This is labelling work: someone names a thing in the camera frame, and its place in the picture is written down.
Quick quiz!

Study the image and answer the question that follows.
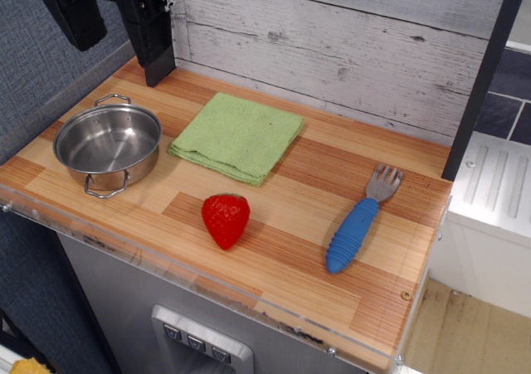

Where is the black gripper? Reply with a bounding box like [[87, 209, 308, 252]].
[[42, 0, 175, 87]]

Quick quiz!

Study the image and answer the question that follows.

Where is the stainless steel pot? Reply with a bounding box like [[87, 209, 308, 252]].
[[52, 94, 163, 199]]

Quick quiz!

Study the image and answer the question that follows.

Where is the green folded cloth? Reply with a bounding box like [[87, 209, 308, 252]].
[[168, 93, 304, 187]]

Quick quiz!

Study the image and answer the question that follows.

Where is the red plastic strawberry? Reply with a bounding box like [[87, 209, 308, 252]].
[[202, 193, 251, 250]]

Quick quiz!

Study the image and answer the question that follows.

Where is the grey toy fridge cabinet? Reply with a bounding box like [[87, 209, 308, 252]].
[[59, 236, 360, 373]]

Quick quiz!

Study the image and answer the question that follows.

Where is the yellow object at corner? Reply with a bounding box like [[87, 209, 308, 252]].
[[9, 358, 51, 374]]

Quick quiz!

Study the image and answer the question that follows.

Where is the white ribbed sink unit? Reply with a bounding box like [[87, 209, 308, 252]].
[[428, 133, 530, 316]]

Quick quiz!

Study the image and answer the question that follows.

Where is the blue handled fork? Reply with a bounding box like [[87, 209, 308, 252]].
[[325, 163, 404, 274]]

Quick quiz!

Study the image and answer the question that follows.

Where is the black vertical post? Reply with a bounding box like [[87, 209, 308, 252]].
[[441, 0, 523, 181]]

